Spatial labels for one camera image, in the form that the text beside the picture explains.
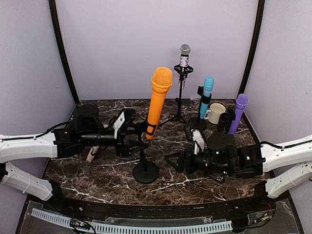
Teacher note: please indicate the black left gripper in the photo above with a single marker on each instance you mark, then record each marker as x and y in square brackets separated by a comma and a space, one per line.
[121, 147]

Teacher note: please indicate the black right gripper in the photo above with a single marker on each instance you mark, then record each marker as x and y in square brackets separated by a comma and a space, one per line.
[183, 157]

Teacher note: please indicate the black round-base stand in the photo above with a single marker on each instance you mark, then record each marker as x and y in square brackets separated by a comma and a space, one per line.
[231, 114]
[146, 172]
[197, 122]

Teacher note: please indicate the pink microphone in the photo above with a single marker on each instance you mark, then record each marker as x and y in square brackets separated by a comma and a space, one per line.
[92, 153]

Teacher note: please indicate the orange microphone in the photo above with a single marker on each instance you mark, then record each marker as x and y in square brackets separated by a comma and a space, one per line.
[162, 80]

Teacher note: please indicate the purple microphone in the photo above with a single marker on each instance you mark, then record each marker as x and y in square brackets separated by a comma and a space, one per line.
[240, 105]

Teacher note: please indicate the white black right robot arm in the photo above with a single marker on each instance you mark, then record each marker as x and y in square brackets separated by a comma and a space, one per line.
[219, 154]

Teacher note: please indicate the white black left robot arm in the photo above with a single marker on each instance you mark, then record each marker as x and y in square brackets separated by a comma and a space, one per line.
[84, 130]

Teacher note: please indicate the black round-base stand, blue mic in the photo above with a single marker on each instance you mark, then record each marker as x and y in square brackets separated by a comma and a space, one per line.
[197, 122]

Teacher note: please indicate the light blue microphone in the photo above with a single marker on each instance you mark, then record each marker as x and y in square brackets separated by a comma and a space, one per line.
[206, 96]

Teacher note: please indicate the black tripod microphone stand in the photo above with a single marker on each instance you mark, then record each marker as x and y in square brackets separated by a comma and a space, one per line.
[178, 117]

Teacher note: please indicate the glitter silver microphone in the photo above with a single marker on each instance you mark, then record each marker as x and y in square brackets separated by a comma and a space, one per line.
[184, 59]

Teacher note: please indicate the cream ceramic mug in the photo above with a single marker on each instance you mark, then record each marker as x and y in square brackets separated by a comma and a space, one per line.
[214, 112]

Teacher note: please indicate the dark blue ceramic mug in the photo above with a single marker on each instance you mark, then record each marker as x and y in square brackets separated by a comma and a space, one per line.
[224, 123]

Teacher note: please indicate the small circuit board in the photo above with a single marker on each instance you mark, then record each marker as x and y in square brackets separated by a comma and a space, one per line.
[79, 225]

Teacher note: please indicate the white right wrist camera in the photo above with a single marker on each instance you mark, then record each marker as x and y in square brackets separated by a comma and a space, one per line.
[194, 136]

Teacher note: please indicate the black table edge rail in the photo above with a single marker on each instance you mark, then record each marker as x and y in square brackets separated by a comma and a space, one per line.
[233, 209]

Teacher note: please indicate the white slotted cable duct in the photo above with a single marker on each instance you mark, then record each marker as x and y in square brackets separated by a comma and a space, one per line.
[133, 226]

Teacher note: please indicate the black enclosure frame post right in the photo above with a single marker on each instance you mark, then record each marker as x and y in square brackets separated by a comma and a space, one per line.
[253, 46]

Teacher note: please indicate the black enclosure frame post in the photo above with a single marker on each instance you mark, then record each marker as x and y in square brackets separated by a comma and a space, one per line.
[61, 50]
[253, 46]

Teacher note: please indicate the black enclosure frame post left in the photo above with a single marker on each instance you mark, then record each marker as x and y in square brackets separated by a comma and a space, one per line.
[61, 50]

